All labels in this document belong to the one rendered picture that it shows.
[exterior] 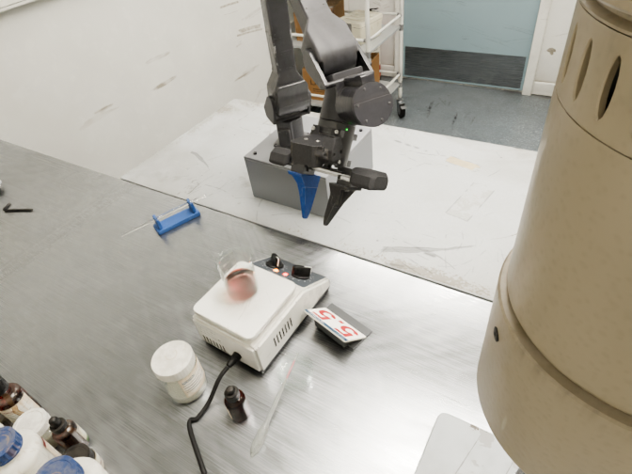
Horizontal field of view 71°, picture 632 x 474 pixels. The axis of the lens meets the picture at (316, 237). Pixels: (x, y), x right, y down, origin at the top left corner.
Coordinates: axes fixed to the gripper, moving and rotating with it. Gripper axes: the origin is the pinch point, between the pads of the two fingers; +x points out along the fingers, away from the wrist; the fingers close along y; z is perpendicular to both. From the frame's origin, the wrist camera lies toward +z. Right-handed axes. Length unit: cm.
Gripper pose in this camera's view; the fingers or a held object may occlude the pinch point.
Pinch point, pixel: (319, 200)
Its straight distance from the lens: 70.1
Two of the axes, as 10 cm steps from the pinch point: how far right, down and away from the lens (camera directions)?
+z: -5.1, 0.8, -8.6
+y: 8.3, 3.0, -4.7
